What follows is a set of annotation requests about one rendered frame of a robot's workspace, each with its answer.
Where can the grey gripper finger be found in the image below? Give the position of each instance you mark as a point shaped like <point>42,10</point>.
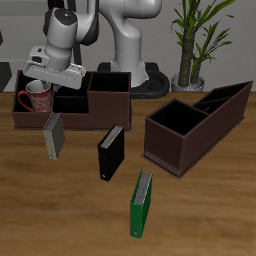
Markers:
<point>46,84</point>
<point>57,88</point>

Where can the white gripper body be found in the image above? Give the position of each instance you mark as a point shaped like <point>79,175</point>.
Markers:
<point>53,75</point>

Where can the red patterned mug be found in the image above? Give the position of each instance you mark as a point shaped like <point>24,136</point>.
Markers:
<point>40,100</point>

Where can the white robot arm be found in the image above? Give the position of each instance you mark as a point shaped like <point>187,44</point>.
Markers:
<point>126,40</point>

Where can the dark brown stepped desk caddy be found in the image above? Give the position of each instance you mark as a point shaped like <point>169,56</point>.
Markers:
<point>106,106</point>

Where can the dark brown long desk caddy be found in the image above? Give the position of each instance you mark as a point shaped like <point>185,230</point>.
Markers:
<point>196,133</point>

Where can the grey book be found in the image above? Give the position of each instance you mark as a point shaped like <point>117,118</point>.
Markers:
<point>55,136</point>

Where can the black book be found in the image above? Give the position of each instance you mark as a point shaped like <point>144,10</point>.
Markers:
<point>112,156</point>

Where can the pot plant in white pot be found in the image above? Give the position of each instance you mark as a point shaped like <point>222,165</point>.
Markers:
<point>188,50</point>

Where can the green book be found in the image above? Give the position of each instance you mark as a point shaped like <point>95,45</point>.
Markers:
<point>140,210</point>

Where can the flat black base plate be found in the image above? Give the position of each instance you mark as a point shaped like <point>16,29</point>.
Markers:
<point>156,85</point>

